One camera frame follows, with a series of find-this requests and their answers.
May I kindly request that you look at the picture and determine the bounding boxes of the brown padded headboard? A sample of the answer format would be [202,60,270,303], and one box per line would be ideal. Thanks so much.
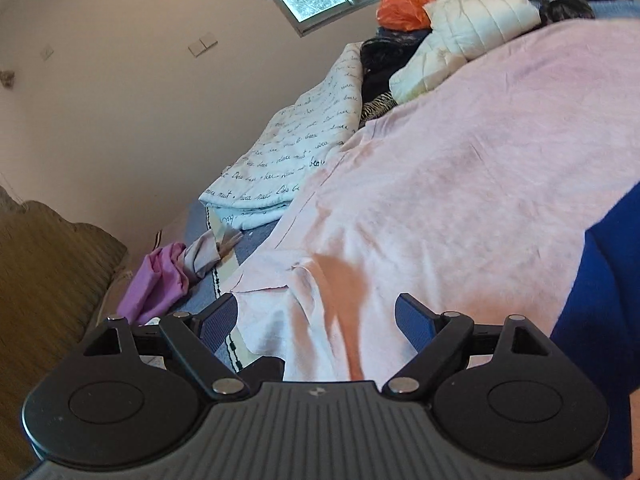
[0,185,129,480]

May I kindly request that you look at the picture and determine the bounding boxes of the white puffer jacket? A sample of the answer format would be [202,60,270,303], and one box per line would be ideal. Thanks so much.
[389,0,544,104]

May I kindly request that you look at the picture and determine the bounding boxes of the dark patterned knit cloth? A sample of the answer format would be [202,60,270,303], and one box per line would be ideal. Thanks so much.
[522,0,596,27]

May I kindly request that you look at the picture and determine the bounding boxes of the black clothes pile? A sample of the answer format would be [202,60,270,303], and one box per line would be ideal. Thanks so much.
[360,27,434,106]

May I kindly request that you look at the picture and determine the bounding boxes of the white script-print quilt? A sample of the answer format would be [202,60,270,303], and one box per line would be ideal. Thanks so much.
[199,42,364,231]

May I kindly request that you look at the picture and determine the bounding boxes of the zebra-print cloth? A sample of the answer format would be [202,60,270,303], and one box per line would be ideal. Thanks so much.
[358,91,399,129]

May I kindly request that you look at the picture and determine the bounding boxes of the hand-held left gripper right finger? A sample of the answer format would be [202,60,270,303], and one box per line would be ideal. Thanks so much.
[381,292,554,395]

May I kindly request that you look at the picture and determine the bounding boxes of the grey lilac cloth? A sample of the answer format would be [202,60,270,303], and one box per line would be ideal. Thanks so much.
[182,227,246,282]

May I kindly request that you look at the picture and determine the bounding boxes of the pink floral blanket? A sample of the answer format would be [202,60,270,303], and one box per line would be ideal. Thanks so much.
[227,19,640,382]

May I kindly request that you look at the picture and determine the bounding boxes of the wall light switch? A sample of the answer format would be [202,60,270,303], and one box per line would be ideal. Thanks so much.
[188,31,219,57]

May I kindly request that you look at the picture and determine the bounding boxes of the blue striped bed sheet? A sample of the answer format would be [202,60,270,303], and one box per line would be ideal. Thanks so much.
[95,204,282,372]

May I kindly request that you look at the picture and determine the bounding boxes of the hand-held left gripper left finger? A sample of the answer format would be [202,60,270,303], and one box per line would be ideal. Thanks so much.
[80,292,251,402]

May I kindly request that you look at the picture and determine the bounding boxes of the dark blue cloth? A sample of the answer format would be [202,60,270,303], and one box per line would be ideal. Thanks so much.
[550,187,640,480]

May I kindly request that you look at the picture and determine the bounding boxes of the purple cloth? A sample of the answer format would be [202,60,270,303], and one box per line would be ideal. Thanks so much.
[117,241,191,326]

